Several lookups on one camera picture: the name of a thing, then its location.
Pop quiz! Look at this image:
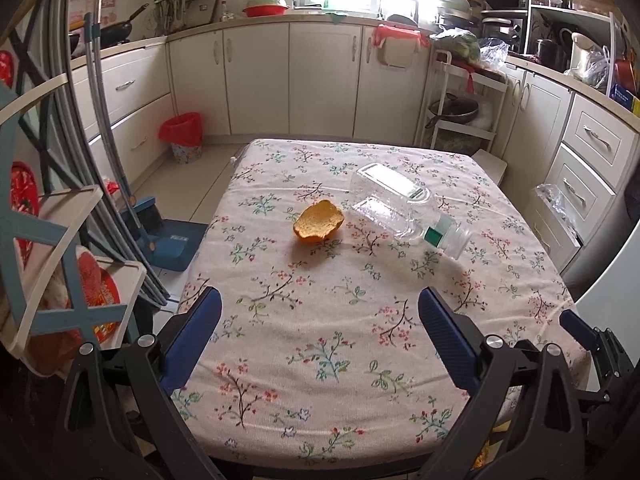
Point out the green vegetables bag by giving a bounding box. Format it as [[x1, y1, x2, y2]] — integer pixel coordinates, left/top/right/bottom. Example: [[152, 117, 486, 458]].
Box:
[[430, 27, 480, 63]]

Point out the broom handle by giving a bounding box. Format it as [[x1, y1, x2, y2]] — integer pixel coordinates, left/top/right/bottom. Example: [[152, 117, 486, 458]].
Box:
[[83, 0, 156, 252]]

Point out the white blue shoe rack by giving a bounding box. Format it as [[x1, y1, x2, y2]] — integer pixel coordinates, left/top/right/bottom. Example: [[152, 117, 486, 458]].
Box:
[[1, 0, 146, 377]]

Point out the white rolling shelf cart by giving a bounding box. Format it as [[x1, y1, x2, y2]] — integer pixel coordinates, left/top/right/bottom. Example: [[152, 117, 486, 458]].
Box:
[[414, 50, 509, 154]]

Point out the red bag door hanger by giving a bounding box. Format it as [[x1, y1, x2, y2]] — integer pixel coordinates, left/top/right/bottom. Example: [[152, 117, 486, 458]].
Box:
[[372, 24, 430, 70]]

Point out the clear plastic bottle white cap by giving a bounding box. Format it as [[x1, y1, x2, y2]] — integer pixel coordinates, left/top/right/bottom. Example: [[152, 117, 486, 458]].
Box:
[[349, 162, 472, 259]]

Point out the clear bag on drawer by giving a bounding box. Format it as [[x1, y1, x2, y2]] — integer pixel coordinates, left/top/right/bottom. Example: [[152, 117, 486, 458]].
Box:
[[530, 183, 582, 246]]

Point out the red white covered basin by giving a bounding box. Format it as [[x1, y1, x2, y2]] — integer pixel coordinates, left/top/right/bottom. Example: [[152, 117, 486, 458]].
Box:
[[243, 0, 288, 18]]

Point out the small white wooden stool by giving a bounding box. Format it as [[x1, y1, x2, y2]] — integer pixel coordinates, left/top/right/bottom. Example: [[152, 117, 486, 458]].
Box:
[[472, 150, 508, 185]]

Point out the black wok on stove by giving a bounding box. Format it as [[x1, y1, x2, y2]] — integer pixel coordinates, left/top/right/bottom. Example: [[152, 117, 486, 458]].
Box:
[[100, 3, 149, 49]]

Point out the floral tablecloth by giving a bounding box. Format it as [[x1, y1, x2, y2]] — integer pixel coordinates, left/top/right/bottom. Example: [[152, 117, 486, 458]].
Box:
[[172, 140, 589, 470]]

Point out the orange peel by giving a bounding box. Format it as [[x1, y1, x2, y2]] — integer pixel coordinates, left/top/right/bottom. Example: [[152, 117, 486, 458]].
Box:
[[293, 200, 345, 243]]

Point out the black pan on cart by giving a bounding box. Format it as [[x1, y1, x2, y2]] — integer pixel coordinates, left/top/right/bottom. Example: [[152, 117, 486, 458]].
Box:
[[427, 92, 480, 128]]

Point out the blue dustpan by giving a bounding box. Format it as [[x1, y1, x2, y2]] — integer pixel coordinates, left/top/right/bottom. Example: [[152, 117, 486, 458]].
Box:
[[120, 196, 208, 272]]

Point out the metal counter shelf rack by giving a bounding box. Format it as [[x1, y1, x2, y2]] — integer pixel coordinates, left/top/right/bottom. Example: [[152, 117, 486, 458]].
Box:
[[480, 0, 634, 94]]

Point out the red lined floor bin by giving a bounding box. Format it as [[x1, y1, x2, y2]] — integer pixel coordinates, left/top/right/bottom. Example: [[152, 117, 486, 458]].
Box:
[[158, 112, 203, 165]]

